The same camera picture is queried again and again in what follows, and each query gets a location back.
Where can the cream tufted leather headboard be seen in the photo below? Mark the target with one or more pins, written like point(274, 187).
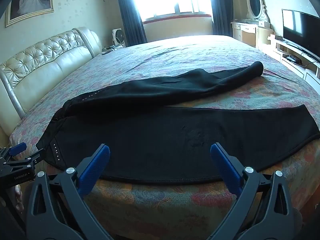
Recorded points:
point(50, 67)

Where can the white desk fan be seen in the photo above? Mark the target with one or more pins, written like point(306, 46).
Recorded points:
point(117, 37)

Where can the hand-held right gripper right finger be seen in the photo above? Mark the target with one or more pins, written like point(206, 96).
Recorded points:
point(225, 165)

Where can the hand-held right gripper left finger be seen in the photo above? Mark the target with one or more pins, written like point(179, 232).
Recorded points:
point(100, 165)

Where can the black pants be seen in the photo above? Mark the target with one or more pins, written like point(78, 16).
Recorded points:
point(150, 135)

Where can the bed with floral cover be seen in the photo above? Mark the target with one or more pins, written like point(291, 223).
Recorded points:
point(175, 52)

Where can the black flat television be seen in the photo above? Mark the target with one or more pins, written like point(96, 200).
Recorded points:
point(300, 32)

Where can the black set-top box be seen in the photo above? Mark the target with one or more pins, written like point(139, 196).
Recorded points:
point(292, 59)

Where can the white television stand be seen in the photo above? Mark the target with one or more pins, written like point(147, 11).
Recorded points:
point(287, 50)

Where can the cream dresser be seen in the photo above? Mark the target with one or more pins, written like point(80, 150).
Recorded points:
point(246, 33)

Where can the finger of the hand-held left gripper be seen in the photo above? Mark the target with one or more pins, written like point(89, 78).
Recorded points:
point(18, 148)
point(32, 158)

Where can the white oval vanity mirror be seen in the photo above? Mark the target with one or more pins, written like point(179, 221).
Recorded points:
point(255, 2)

